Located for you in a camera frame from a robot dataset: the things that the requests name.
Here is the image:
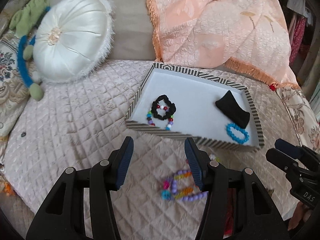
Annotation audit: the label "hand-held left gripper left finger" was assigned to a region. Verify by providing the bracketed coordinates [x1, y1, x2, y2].
[26, 136, 134, 240]

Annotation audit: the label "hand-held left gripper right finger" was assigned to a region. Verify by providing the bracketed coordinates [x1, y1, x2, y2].
[184, 137, 287, 240]

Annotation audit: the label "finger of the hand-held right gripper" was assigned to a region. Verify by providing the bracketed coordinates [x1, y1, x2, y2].
[274, 138, 320, 165]
[265, 148, 307, 179]

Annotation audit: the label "colourful bead necklace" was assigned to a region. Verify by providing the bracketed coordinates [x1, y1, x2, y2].
[160, 153, 222, 202]

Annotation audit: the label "striped white tray box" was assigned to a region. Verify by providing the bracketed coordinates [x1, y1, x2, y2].
[125, 63, 265, 153]

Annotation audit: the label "person's right hand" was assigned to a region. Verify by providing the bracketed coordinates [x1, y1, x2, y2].
[287, 201, 313, 233]

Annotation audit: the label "beige floral cushion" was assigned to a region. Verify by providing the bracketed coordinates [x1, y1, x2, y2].
[275, 86, 320, 146]

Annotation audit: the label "black folded headband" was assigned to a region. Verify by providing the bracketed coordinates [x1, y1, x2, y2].
[215, 91, 251, 128]

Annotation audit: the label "pink quilted bedspread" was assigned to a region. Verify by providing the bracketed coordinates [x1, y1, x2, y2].
[0, 58, 308, 240]

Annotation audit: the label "black scrunchie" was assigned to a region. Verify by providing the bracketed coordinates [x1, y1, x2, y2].
[151, 94, 177, 120]

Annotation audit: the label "orange tassel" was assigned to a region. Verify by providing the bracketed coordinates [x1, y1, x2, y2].
[2, 181, 14, 197]

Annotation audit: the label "hanging clothes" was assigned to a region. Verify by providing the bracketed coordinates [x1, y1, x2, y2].
[285, 0, 316, 66]

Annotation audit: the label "peach fringed blanket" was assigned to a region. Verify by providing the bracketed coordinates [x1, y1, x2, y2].
[146, 0, 302, 89]

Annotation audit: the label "white round satin cushion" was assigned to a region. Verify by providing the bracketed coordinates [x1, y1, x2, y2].
[32, 0, 116, 83]

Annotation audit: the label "floral embroidered pillow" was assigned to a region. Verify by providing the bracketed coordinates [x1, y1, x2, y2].
[0, 33, 38, 137]

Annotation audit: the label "green and blue plush toy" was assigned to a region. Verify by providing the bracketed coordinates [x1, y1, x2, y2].
[9, 0, 52, 102]

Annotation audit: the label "blue bead bracelet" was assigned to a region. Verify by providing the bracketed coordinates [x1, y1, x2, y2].
[226, 123, 250, 145]

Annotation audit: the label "multicolour bead bracelet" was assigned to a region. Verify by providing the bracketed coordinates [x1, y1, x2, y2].
[145, 104, 175, 131]

